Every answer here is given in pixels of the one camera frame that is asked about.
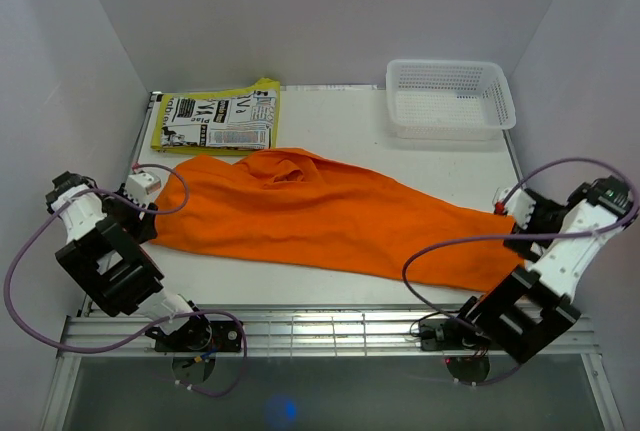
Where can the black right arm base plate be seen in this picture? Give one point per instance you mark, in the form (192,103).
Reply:
(449,335)

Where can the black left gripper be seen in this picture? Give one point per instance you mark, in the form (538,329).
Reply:
(142,231)

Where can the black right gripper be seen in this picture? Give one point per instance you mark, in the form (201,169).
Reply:
(522,247)

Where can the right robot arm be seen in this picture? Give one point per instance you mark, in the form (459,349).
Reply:
(533,305)

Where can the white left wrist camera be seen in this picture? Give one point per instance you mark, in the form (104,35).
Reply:
(140,187)

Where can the aluminium table edge rail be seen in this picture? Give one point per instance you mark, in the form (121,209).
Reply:
(297,333)

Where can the white perforated plastic basket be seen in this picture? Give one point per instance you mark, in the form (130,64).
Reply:
(430,99)

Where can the newspaper print yellow folded trousers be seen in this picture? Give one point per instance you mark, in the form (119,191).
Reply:
(232,122)

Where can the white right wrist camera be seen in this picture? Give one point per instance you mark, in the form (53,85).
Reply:
(520,205)

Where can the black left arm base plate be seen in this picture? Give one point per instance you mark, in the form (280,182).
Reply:
(198,335)

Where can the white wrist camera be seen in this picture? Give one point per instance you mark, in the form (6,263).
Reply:
(140,187)
(520,205)

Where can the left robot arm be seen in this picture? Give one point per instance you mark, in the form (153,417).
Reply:
(103,254)

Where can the orange trousers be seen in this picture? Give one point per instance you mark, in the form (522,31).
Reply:
(290,206)

